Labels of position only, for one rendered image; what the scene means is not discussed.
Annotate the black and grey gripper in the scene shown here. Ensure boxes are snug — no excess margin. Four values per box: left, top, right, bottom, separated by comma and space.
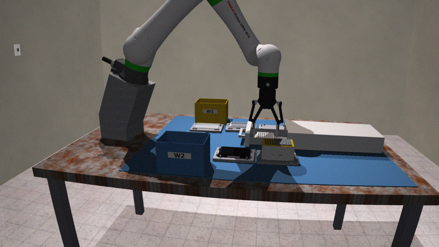
249, 89, 283, 138

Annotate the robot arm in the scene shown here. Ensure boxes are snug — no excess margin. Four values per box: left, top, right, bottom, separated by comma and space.
102, 0, 281, 91

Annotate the blue bench mat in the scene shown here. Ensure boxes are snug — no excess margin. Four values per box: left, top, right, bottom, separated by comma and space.
119, 116, 418, 187

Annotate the olive-brown open bin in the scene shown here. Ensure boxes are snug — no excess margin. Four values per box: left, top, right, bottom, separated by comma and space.
194, 98, 228, 125

